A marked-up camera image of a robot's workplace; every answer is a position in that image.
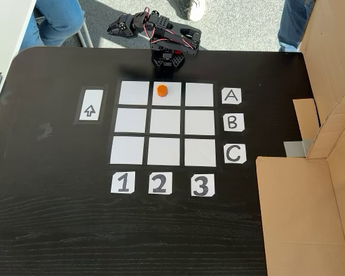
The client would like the white nine-square grid sheet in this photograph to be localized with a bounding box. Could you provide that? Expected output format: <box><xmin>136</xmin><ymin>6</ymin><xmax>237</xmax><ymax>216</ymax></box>
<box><xmin>108</xmin><ymin>79</ymin><xmax>219</xmax><ymax>169</ymax></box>

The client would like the metal chair leg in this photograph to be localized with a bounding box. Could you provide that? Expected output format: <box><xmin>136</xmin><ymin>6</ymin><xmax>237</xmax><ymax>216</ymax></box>
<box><xmin>76</xmin><ymin>27</ymin><xmax>94</xmax><ymax>48</ymax></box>

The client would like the white arrow paper sheet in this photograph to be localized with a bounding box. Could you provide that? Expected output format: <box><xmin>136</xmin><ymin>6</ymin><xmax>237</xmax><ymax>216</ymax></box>
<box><xmin>79</xmin><ymin>89</ymin><xmax>104</xmax><ymax>122</ymax></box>

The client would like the white desk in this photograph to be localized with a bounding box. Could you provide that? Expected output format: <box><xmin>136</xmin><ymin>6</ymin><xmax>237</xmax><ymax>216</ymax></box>
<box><xmin>0</xmin><ymin>0</ymin><xmax>37</xmax><ymax>127</ymax></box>

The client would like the paper label letter B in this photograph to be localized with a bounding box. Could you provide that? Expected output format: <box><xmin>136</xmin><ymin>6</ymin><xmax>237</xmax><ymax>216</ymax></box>
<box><xmin>223</xmin><ymin>113</ymin><xmax>246</xmax><ymax>132</ymax></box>

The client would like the paper label number 2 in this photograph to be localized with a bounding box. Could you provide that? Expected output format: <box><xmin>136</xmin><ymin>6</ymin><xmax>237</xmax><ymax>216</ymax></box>
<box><xmin>148</xmin><ymin>171</ymin><xmax>174</xmax><ymax>196</ymax></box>

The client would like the paper label letter C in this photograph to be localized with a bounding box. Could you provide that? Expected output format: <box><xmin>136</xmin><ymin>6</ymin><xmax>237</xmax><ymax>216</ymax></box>
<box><xmin>223</xmin><ymin>143</ymin><xmax>247</xmax><ymax>164</ymax></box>

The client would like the paper label number 3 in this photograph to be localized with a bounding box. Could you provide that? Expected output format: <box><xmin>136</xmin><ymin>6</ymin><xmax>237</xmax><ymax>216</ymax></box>
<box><xmin>190</xmin><ymin>173</ymin><xmax>216</xmax><ymax>197</ymax></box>

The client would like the brown cardboard screen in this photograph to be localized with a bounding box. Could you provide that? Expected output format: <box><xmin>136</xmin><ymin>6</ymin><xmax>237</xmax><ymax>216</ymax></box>
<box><xmin>292</xmin><ymin>0</ymin><xmax>345</xmax><ymax>160</ymax></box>
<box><xmin>255</xmin><ymin>108</ymin><xmax>345</xmax><ymax>276</ymax></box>

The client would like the red white servo cable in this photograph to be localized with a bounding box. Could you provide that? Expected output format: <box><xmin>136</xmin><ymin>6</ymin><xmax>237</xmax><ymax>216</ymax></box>
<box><xmin>143</xmin><ymin>7</ymin><xmax>156</xmax><ymax>41</ymax></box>

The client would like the grey duct tape strip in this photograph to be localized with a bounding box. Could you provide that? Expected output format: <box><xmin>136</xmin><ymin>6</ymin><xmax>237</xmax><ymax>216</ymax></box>
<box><xmin>283</xmin><ymin>137</ymin><xmax>316</xmax><ymax>159</ymax></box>

